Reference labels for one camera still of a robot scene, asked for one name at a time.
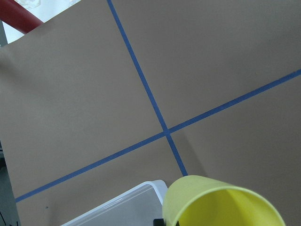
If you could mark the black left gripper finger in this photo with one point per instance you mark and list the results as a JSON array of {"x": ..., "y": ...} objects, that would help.
[{"x": 158, "y": 222}]

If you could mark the red cylinder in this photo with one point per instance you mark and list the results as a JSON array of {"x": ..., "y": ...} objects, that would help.
[{"x": 18, "y": 17}]

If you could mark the yellow plastic cup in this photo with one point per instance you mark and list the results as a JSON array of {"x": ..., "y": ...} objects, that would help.
[{"x": 199, "y": 201}]

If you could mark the clear plastic storage box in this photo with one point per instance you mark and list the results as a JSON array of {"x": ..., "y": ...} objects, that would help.
[{"x": 138, "y": 206}]

